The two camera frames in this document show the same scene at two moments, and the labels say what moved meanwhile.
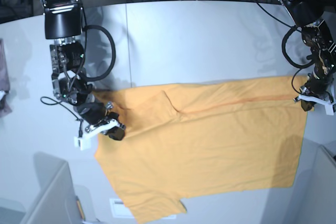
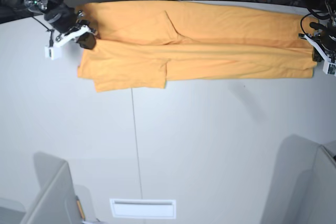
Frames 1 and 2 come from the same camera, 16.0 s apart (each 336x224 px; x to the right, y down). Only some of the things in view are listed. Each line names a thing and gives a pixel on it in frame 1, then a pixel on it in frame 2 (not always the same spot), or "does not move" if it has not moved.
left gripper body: x=92 y=113 → x=65 y=19
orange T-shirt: x=189 y=141 → x=143 y=44
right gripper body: x=318 y=85 → x=327 y=36
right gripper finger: x=311 y=98 → x=303 y=36
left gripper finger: x=91 y=130 → x=80 y=30
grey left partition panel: x=55 y=203 does not move
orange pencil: x=80 y=208 does not move
